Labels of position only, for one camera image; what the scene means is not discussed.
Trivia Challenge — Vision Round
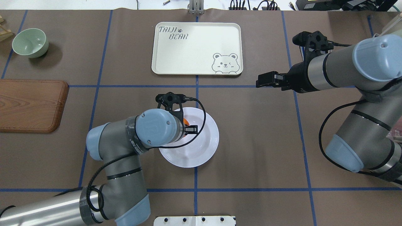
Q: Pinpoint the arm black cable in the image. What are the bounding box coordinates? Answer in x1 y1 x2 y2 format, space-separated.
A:
318 99 368 157
85 97 207 212

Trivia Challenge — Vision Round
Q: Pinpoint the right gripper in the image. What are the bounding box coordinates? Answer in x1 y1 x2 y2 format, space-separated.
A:
256 62 311 93

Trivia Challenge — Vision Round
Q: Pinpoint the grey metal bracket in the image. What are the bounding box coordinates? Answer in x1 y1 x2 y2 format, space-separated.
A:
187 0 205 16

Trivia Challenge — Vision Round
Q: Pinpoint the orange fruit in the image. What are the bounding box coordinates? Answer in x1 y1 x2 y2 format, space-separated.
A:
183 118 190 126

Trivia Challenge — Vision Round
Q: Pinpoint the wooden dish rack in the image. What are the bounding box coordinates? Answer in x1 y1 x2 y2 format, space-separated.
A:
0 16 14 42

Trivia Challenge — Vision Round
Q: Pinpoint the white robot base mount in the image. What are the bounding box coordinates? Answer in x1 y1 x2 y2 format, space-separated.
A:
153 216 236 226

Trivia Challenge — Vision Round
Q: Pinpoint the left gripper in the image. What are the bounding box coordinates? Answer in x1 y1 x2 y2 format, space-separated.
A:
178 112 198 141

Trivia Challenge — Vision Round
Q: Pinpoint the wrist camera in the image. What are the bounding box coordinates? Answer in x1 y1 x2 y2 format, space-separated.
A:
292 31 334 52
155 92 188 112

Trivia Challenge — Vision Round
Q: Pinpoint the white plate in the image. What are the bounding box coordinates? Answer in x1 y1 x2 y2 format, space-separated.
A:
159 113 219 168

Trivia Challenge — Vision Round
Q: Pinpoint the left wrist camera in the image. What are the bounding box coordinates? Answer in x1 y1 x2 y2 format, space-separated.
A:
155 92 188 112

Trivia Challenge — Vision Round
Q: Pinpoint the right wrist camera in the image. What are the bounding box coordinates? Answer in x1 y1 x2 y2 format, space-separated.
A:
292 31 334 52

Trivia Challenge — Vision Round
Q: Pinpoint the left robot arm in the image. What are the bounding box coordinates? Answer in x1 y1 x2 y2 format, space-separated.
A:
1 109 203 226

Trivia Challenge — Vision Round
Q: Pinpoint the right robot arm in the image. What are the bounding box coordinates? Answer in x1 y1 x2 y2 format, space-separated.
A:
256 31 401 186

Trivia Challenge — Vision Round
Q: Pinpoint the cream bear tray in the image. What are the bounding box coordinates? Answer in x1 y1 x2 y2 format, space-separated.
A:
151 22 243 76

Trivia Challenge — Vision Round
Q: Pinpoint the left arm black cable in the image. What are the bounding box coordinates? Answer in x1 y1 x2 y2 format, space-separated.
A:
85 97 207 212

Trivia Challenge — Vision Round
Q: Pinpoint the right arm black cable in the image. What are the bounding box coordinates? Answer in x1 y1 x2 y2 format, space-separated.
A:
318 99 368 157

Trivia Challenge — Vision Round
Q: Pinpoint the wooden cutting board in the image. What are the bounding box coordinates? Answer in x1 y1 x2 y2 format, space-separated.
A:
0 79 69 133

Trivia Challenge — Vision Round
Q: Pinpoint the green bowl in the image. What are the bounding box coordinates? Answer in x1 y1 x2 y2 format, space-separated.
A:
12 28 49 58

